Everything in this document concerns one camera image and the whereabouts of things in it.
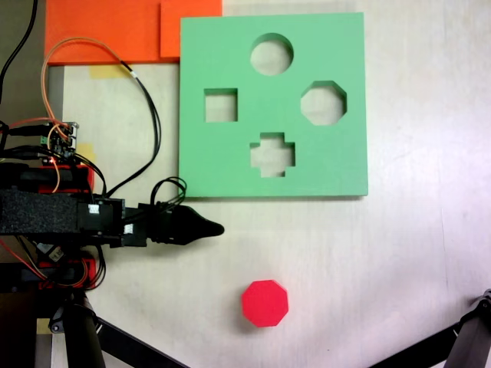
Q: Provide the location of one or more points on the grey connector plug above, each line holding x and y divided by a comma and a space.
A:
51, 252

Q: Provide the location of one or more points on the red octagonal pillar block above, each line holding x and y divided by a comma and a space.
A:
264, 303

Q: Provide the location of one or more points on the large orange flat block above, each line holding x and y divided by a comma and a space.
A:
99, 27

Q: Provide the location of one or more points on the small yellow tape piece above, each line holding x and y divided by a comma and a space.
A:
43, 326
87, 149

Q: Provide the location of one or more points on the wide yellow tape piece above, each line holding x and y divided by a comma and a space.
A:
107, 71

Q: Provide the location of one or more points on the green shape sorter board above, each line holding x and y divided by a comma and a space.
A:
230, 57

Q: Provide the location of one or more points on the red base clamp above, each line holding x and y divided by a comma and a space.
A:
90, 178
90, 269

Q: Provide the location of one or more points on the small circuit board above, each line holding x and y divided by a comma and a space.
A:
57, 143

